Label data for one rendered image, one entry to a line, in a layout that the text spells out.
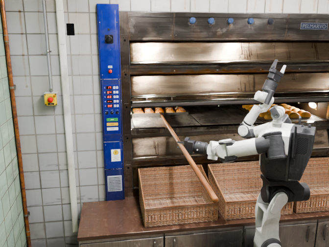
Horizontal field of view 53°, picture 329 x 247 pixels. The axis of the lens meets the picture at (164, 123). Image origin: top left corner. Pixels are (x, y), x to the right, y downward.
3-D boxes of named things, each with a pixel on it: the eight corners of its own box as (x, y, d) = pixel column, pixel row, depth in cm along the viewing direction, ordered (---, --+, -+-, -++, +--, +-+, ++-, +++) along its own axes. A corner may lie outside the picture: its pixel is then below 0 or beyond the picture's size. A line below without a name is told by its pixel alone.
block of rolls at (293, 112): (240, 107, 364) (241, 102, 363) (281, 106, 371) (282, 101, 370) (265, 120, 306) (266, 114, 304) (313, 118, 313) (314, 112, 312)
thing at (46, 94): (46, 104, 257) (44, 91, 255) (59, 104, 259) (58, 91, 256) (44, 106, 250) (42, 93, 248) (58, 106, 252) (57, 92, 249)
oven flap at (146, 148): (132, 160, 279) (131, 136, 281) (327, 149, 306) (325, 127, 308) (132, 160, 274) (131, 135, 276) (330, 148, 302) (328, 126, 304)
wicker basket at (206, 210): (137, 198, 286) (136, 167, 279) (201, 192, 295) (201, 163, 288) (143, 228, 239) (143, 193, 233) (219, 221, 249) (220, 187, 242)
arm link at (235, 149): (218, 164, 189) (258, 159, 179) (214, 142, 189) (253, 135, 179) (224, 161, 199) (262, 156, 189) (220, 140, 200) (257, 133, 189)
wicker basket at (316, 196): (268, 187, 305) (270, 159, 299) (324, 184, 313) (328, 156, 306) (295, 214, 259) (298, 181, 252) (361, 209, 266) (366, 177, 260)
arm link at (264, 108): (272, 95, 229) (261, 111, 235) (262, 90, 227) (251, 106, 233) (275, 99, 223) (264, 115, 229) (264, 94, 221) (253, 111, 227)
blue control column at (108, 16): (108, 175, 480) (102, 19, 428) (120, 174, 482) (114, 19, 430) (108, 260, 295) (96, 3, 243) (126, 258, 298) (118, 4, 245)
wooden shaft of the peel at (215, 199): (219, 204, 152) (219, 197, 151) (212, 204, 151) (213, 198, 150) (163, 117, 315) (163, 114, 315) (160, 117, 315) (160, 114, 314)
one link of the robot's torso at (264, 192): (299, 195, 218) (301, 169, 214) (310, 204, 206) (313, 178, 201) (258, 198, 214) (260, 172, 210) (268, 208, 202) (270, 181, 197)
